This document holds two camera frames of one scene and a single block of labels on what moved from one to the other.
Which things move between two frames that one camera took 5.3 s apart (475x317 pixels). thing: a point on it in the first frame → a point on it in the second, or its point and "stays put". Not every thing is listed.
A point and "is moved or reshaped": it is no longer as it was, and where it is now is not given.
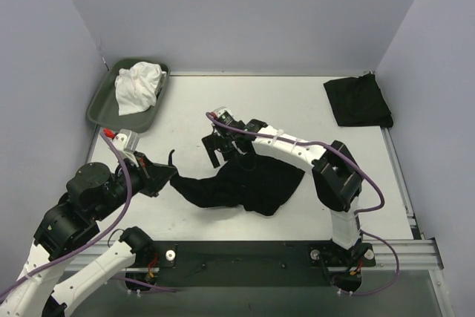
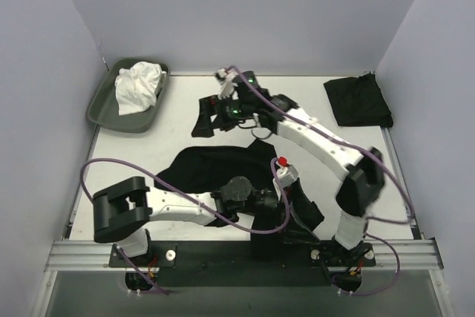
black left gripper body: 149,176 → 288,206
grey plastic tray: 104,110 stays put
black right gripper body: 221,139 → 214,113
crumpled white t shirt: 136,88 stays put
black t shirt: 260,185 is moved or reshaped
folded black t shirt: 358,101 stays put
